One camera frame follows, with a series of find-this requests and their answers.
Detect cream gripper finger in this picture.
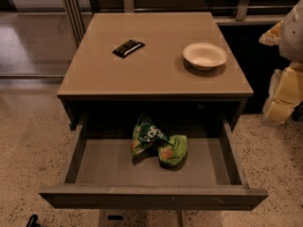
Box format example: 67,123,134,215
264,67,303,122
258,21,283,46

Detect white paper bowl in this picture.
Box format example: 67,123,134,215
183,43,227,71

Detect black object at floor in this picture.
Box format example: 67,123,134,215
26,214,41,227

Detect open grey top drawer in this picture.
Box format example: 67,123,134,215
39,114,268,211

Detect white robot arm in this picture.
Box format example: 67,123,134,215
258,0,303,127

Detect green rice chip bag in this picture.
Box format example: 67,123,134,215
131,113,188,167

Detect black snack bar packet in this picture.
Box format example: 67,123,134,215
113,39,145,59

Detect grey drawer cabinet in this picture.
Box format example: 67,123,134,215
58,12,253,124

